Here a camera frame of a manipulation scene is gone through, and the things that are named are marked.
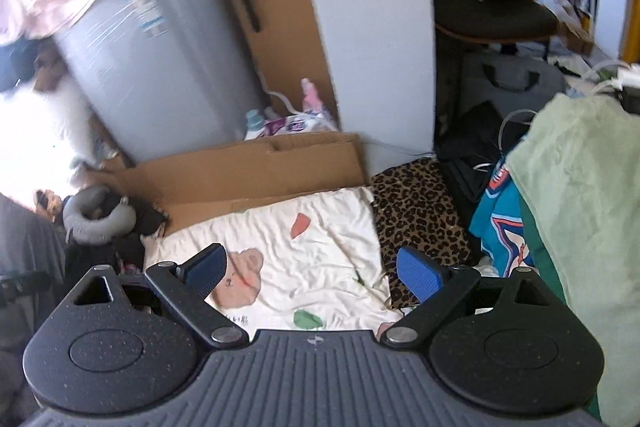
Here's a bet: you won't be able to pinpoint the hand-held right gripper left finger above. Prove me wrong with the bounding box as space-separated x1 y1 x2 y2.
74 243 249 349

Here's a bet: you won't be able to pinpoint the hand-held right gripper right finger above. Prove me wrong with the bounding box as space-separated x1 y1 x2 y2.
380 246 565 348

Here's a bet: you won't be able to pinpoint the leopard print skirt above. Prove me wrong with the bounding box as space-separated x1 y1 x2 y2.
370 157 476 310

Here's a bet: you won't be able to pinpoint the black clothes pile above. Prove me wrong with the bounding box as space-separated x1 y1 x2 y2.
65 194 168 278

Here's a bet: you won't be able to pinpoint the dark grey pillow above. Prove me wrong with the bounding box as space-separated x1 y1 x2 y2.
0 192 68 278

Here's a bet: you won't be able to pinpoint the person's leg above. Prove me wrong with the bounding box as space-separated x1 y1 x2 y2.
0 307 51 427

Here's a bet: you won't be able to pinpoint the brown teddy bear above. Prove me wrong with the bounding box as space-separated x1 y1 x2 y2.
35 189 63 212

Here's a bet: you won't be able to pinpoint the grey neck pillow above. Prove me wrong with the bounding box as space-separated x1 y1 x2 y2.
61 186 138 244

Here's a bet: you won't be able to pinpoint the teal printed garment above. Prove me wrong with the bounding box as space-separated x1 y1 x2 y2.
470 154 538 280

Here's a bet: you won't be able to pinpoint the flat cardboard sheet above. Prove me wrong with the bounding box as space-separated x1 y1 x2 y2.
82 132 368 235

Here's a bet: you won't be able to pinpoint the cream bear print blanket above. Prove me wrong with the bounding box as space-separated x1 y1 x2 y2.
142 186 416 333

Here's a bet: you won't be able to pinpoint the detergent bottle with blue cap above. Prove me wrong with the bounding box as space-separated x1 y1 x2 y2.
244 109 266 140

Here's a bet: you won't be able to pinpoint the black cloth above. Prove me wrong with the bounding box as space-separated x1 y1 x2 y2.
437 99 531 202

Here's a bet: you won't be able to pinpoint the purple and white bag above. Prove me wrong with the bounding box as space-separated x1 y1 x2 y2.
262 114 341 140

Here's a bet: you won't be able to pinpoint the white fluffy pillow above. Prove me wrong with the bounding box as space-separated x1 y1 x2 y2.
0 72 96 192

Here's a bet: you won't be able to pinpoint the light green towel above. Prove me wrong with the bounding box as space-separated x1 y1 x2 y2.
505 92 640 427

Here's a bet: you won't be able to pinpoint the pink bottle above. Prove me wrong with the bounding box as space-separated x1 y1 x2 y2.
300 78 326 118

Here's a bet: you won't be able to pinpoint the grey washing machine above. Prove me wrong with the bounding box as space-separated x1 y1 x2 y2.
50 0 271 165

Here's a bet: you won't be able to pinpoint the brown knitted cloth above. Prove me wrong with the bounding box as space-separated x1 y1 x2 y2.
35 49 66 90

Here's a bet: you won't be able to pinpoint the tall cardboard board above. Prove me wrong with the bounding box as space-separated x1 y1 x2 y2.
202 0 343 130

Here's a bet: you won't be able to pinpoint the black chair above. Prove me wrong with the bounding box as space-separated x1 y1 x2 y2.
425 0 561 142

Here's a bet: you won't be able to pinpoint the white power adapter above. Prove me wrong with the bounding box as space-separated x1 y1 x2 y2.
602 64 640 95

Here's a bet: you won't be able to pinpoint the thin white cable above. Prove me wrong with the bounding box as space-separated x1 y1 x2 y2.
472 109 538 172

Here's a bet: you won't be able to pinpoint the grey bag with black handles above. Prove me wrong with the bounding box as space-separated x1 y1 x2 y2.
460 52 566 118

